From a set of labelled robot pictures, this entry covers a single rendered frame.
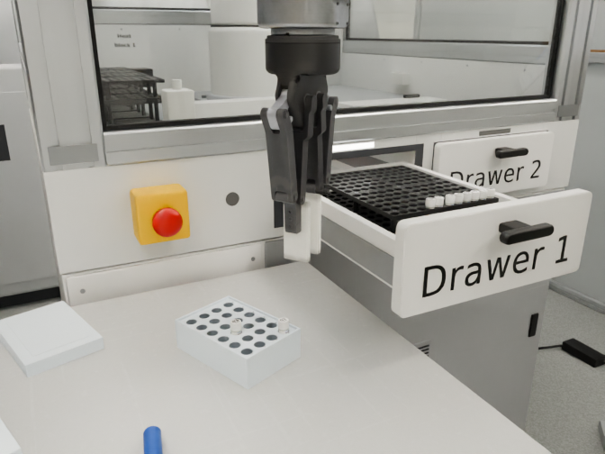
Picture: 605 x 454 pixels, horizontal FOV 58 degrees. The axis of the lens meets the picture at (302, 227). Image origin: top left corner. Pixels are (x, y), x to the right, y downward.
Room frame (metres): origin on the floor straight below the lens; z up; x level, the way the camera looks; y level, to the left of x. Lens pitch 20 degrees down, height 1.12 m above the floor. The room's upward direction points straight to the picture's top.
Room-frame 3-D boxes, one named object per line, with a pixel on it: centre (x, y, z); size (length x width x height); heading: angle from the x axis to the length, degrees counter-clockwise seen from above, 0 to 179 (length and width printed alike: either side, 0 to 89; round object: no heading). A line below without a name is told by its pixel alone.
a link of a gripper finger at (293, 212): (0.54, 0.01, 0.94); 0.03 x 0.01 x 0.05; 153
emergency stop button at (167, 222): (0.70, 0.18, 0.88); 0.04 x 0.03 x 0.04; 117
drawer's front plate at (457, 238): (0.60, -0.23, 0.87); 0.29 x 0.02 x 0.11; 117
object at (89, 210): (1.34, 0.09, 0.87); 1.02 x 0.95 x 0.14; 117
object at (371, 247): (0.79, -0.14, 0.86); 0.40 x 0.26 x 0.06; 27
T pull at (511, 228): (0.58, -0.24, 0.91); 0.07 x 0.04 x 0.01; 117
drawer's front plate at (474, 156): (1.03, -0.37, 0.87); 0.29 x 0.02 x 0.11; 117
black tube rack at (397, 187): (0.78, -0.14, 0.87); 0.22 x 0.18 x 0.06; 27
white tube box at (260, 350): (0.56, 0.08, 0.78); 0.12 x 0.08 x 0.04; 48
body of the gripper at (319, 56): (0.57, 0.00, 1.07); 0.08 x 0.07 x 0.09; 153
